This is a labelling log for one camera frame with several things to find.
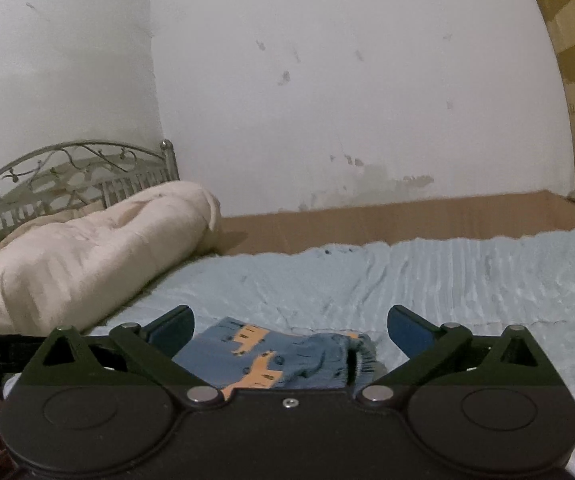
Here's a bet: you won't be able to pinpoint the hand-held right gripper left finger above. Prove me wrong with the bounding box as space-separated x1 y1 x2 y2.
20 305 222 406

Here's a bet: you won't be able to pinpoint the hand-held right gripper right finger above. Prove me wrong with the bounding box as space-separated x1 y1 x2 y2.
356 304 565 405

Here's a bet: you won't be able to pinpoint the blue pants with orange print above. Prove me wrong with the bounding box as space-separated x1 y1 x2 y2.
171 316 388 401

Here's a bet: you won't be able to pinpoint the light blue ribbed blanket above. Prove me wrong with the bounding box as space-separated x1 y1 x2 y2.
4 222 575 480

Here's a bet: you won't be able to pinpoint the brown bed side board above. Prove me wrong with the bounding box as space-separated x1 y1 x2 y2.
217 190 575 256

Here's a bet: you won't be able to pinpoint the cream comforter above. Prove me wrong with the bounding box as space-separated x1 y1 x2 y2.
0 180 223 336

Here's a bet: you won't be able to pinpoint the grey metal bed headboard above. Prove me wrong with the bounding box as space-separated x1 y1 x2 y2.
0 139 180 261

